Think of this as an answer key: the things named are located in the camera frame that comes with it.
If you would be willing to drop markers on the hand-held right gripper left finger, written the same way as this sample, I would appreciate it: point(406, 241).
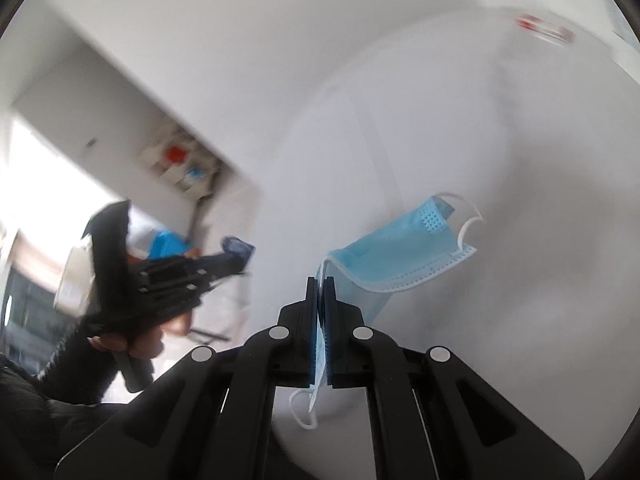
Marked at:
point(300, 345)

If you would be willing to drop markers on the red plastic bag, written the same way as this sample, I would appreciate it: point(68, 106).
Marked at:
point(177, 154)

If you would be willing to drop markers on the person's left hand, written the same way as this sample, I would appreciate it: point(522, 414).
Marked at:
point(135, 346)

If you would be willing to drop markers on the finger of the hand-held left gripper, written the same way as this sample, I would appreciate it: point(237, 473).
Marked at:
point(200, 272)

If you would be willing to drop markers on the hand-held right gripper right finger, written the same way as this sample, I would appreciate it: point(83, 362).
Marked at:
point(345, 350)

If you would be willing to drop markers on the blue face mask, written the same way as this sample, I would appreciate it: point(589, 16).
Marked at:
point(400, 250)

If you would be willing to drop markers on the blue plastic bin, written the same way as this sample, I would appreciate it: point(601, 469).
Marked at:
point(167, 245)

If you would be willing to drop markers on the blue and white packets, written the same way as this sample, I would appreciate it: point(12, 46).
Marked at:
point(192, 177)

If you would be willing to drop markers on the cream rolling cart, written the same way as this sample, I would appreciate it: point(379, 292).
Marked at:
point(172, 165)

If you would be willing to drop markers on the person's left forearm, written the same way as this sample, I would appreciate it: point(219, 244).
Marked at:
point(65, 380)

